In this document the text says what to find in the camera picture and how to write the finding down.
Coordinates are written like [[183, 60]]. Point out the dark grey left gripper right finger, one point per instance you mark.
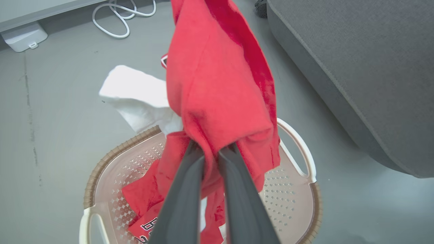
[[244, 210]]

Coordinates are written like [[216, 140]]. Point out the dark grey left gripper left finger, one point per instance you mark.
[[179, 210]]

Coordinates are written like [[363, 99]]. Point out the red Bulls 23 jersey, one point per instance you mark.
[[142, 196]]

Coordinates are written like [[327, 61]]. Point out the white cloth garment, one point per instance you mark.
[[135, 91]]

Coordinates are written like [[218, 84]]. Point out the plain red T-shirt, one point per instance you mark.
[[217, 78]]

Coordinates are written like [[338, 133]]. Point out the beige perforated laundry basket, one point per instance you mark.
[[288, 196]]

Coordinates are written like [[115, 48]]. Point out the grey fabric sofa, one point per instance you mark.
[[373, 67]]

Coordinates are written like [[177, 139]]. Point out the black textured foot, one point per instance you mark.
[[261, 8]]

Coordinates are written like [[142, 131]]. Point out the white power box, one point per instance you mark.
[[23, 37]]

